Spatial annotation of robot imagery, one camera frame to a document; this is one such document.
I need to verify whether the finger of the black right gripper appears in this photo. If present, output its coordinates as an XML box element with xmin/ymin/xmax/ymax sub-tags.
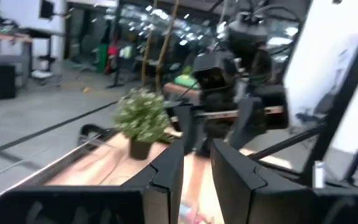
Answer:
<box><xmin>174</xmin><ymin>104</ymin><xmax>198</xmax><ymax>154</ymax></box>
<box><xmin>228</xmin><ymin>97</ymin><xmax>264</xmax><ymax>150</ymax></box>

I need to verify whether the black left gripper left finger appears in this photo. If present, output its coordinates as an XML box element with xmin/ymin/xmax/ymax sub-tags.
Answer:
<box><xmin>122</xmin><ymin>139</ymin><xmax>185</xmax><ymax>224</ymax></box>

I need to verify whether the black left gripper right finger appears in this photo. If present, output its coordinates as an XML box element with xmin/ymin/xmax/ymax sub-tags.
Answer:
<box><xmin>211</xmin><ymin>139</ymin><xmax>315</xmax><ymax>224</ymax></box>

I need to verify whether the small potted green plant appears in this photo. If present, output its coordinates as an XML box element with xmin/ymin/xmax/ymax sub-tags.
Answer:
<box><xmin>112</xmin><ymin>88</ymin><xmax>175</xmax><ymax>161</ymax></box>

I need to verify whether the brown wooden pole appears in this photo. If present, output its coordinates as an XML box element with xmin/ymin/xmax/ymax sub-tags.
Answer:
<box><xmin>140</xmin><ymin>0</ymin><xmax>160</xmax><ymax>88</ymax></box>
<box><xmin>154</xmin><ymin>0</ymin><xmax>180</xmax><ymax>93</ymax></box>

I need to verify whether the red bag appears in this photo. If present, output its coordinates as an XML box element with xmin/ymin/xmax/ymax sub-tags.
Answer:
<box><xmin>106</xmin><ymin>45</ymin><xmax>120</xmax><ymax>75</ymax></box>

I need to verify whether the small black monitor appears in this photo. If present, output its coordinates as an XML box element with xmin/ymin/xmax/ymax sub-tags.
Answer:
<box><xmin>39</xmin><ymin>0</ymin><xmax>56</xmax><ymax>20</ymax></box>

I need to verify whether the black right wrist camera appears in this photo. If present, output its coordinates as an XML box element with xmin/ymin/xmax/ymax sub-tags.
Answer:
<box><xmin>193</xmin><ymin>51</ymin><xmax>239</xmax><ymax>91</ymax></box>

